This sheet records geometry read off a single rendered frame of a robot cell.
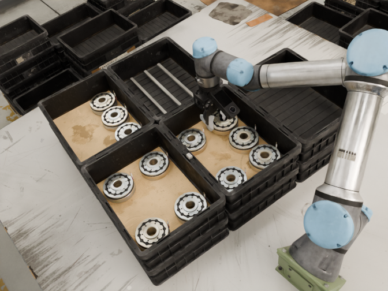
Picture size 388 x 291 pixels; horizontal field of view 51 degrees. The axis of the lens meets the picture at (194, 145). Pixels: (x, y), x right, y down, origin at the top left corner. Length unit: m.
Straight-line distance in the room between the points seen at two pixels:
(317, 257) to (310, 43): 1.17
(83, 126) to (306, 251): 0.94
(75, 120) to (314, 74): 0.93
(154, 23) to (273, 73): 1.73
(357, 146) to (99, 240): 0.89
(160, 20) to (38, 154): 1.47
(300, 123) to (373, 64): 0.53
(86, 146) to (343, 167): 0.93
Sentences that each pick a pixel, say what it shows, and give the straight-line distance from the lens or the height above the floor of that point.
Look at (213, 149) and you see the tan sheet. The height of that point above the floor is 0.83.
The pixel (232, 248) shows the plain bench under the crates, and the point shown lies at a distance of 1.38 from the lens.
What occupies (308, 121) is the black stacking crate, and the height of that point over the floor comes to 0.83.
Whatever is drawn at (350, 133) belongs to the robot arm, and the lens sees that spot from 1.05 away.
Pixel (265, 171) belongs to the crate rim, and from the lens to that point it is 1.25.
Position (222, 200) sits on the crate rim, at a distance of 1.20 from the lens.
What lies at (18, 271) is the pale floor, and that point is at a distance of 2.43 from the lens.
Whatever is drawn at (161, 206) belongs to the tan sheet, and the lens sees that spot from 1.33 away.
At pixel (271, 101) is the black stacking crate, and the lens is 1.59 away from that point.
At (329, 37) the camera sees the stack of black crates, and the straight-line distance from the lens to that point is 2.85.
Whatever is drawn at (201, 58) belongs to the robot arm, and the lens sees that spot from 1.25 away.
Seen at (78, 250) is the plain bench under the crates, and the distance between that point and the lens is 1.49.
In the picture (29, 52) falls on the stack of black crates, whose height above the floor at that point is 0.52.
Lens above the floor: 1.94
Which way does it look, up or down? 50 degrees down
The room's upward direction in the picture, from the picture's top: 11 degrees counter-clockwise
